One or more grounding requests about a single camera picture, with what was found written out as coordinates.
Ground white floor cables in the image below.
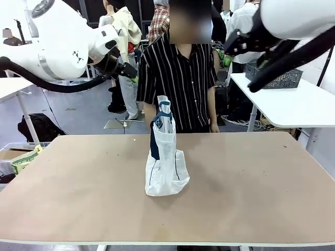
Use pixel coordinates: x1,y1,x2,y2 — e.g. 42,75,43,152
219,114,262,131

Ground mannequin in cream jacket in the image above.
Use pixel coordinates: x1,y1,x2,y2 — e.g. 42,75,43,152
98,0,143,121

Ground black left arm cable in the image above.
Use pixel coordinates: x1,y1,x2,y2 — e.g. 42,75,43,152
0,56,108,94

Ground grey plastic shopping basket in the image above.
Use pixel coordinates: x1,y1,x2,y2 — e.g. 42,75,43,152
244,61,304,90

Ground green printed cardboard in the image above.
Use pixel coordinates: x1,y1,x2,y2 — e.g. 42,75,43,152
10,145,44,175

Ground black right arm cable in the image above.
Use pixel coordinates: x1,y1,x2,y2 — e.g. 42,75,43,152
248,38,335,94

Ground person in striped black shirt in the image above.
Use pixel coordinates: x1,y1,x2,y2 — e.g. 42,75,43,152
136,0,219,134

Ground thin black stand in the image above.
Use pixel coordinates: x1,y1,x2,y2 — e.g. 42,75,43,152
316,44,333,87

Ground white table with curved edge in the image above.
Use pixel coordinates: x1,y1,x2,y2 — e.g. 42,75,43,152
229,72,335,147

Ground clear plastic storage bin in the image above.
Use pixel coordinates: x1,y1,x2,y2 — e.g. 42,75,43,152
0,142,50,184

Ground person's left forearm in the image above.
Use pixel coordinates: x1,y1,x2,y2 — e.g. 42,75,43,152
207,87,218,126

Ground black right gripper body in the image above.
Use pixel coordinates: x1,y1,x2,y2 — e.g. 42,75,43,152
224,28,265,57

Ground white side table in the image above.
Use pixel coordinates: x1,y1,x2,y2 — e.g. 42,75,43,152
0,77,40,143

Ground black backpack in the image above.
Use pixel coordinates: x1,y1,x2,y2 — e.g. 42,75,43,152
17,113,68,143

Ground person in plaid shirt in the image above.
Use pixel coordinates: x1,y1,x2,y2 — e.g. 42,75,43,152
148,0,171,43

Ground black tripod stand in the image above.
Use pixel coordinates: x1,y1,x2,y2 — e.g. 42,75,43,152
13,18,27,45

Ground person in dark clothes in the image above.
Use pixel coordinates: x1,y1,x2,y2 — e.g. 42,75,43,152
211,0,227,43

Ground seated person in black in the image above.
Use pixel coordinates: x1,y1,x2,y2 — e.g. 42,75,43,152
2,28,23,46

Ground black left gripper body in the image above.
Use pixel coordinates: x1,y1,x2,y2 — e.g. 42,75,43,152
98,53,139,79

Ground metal floor base plate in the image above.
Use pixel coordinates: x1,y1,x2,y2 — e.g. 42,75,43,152
103,115,146,130

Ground person in white shirt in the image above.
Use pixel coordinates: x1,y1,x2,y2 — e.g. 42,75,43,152
225,0,262,65

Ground white woven shopping bag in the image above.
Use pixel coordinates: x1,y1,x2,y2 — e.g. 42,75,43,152
144,95,191,197

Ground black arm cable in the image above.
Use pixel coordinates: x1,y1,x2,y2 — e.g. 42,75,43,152
0,56,108,94
248,38,335,94

